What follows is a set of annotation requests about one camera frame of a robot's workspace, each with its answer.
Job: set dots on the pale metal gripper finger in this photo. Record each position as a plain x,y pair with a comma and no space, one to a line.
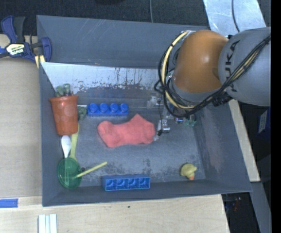
163,127
153,102

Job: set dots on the pink cloth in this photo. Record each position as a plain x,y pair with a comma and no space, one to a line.
127,132

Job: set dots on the grey metal bin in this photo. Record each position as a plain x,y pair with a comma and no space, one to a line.
130,159

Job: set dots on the blue toy brick with studs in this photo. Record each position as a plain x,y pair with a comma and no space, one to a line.
107,110

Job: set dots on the yellow rubber duck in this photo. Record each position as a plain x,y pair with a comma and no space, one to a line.
187,170

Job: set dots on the blue hollow toy brick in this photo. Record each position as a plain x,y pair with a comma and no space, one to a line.
126,183

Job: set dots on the small green toy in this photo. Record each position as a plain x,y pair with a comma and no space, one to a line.
82,113

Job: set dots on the yellow-green plastic spoon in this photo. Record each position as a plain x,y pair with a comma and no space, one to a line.
74,142

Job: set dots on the orange flower pot with plant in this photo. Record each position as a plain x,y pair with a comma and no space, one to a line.
65,115

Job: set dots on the white plastic spoon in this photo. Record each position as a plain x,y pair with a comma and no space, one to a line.
66,144

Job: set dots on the green cup with yellow straw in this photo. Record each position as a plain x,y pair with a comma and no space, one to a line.
68,173

